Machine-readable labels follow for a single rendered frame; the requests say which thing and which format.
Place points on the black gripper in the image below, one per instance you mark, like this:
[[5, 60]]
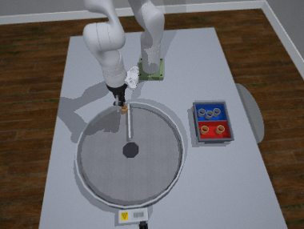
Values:
[[119, 94]]

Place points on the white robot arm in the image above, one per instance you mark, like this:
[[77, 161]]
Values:
[[104, 39]]

